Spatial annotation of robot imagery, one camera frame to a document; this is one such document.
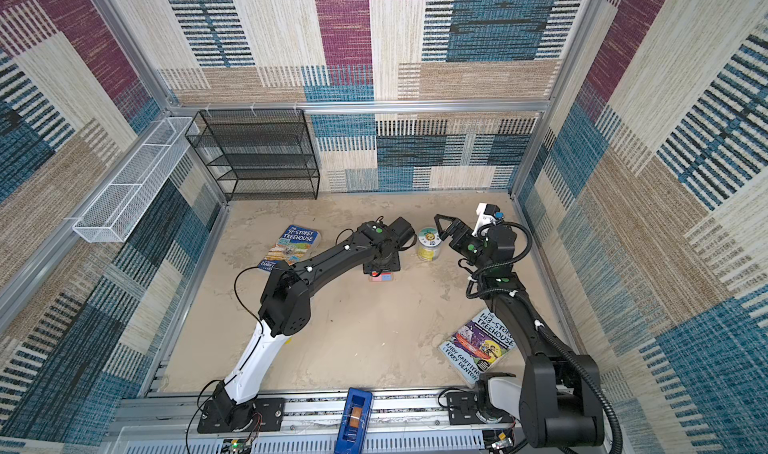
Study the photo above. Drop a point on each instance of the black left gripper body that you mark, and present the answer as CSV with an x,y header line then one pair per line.
x,y
393,264

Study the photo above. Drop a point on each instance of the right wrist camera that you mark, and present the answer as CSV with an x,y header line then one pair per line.
x,y
487,213

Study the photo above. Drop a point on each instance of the sunflower seed can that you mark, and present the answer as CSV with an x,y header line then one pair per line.
x,y
428,244

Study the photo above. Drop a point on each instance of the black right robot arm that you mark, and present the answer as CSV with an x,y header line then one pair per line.
x,y
559,405

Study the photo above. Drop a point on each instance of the black wire mesh shelf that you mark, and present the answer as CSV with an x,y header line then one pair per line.
x,y
257,154

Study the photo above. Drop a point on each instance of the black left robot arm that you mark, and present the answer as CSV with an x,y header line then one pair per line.
x,y
285,303

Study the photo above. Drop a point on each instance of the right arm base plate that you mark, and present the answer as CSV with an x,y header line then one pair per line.
x,y
462,409

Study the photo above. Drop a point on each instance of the white wire mesh basket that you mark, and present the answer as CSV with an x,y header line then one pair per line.
x,y
113,215

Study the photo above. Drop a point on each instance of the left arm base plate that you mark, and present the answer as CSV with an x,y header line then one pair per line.
x,y
223,416

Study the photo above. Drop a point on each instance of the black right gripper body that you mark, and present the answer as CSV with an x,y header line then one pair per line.
x,y
467,244

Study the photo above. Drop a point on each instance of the blue treehouse paperback book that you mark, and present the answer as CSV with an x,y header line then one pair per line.
x,y
293,246

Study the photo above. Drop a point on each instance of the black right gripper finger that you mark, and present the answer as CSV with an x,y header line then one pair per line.
x,y
445,234
447,222

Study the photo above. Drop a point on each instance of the blue tool on rail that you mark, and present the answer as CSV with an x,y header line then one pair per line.
x,y
354,422

